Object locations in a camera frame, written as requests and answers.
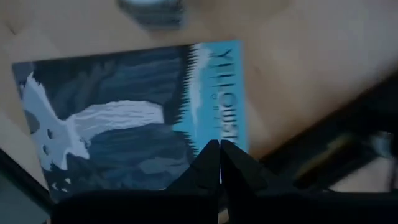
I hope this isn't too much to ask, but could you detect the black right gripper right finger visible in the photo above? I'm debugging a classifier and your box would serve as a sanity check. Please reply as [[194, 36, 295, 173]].
[[220, 139, 299, 194]]

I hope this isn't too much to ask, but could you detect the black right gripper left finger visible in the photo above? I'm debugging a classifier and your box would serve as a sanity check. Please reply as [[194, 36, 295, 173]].
[[164, 139, 221, 194]]

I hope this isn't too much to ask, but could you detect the dark green pepper tin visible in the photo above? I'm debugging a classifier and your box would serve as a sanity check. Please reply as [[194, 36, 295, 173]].
[[116, 0, 187, 31]]

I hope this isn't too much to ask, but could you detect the Yellowstone waterfall booklet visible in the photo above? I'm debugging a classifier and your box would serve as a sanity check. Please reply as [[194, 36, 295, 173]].
[[11, 39, 249, 203]]

